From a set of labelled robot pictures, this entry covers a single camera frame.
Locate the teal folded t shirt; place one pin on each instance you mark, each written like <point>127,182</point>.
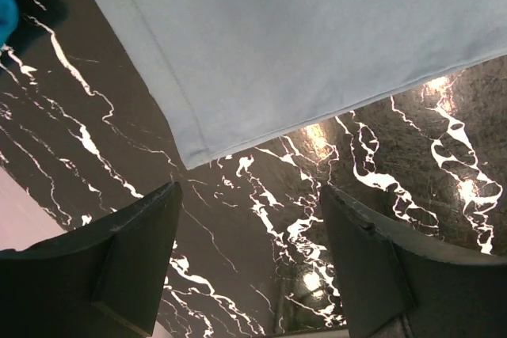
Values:
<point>9,17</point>

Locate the grey-blue t shirt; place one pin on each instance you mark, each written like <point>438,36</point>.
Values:
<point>231,74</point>

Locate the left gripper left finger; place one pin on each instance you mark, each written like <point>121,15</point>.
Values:
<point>104,279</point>

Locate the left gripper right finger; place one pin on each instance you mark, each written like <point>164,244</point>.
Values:
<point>397,282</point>

